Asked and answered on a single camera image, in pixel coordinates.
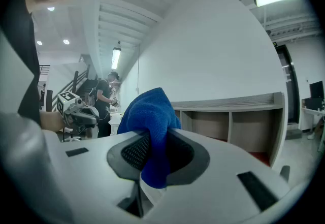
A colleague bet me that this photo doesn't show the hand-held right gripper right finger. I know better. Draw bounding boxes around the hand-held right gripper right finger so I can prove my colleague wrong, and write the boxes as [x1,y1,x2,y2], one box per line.
[141,127,293,224]

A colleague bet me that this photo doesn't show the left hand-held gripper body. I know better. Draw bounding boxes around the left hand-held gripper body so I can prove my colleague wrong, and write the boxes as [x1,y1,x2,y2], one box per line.
[57,91,87,134]

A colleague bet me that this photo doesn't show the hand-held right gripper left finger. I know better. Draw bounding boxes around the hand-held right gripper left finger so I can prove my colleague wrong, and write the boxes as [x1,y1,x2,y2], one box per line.
[42,129,151,224]

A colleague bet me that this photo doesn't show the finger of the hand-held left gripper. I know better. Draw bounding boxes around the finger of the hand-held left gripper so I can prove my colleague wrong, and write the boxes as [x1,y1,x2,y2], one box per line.
[80,105,100,129]

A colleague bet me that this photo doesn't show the blue wiping cloth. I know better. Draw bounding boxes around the blue wiping cloth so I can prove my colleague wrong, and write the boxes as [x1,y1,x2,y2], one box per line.
[116,87,182,189]

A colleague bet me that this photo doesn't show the grey wooden shelf unit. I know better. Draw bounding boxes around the grey wooden shelf unit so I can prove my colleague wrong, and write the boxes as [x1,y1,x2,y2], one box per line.
[169,91,285,168]

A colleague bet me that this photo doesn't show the person's left forearm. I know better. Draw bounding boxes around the person's left forearm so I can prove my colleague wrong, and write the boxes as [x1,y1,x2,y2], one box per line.
[40,110,66,133]

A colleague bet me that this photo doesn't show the white office desk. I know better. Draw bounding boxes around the white office desk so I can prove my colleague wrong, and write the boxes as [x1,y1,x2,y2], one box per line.
[300,105,325,133]

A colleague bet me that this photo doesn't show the black staircase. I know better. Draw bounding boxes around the black staircase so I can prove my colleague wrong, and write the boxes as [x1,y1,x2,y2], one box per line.
[47,54,102,112]

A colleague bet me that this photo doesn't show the round white table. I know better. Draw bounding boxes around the round white table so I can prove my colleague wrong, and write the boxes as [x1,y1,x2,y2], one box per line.
[108,112,125,138]

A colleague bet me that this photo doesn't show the white office chair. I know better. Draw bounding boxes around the white office chair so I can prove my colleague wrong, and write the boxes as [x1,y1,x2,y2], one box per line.
[61,127,82,143]

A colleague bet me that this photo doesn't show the person's black shirt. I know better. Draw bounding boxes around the person's black shirt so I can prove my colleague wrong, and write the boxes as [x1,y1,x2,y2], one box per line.
[1,0,41,125]

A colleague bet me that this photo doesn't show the black door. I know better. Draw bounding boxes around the black door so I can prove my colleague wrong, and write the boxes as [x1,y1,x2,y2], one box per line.
[275,44,301,125]

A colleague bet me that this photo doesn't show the black monitor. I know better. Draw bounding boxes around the black monitor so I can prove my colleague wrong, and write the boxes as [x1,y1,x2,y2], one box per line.
[309,80,325,100]

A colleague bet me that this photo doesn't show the wall conduit pipe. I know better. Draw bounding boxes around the wall conduit pipe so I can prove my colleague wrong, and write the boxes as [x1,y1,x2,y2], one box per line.
[135,44,141,93]

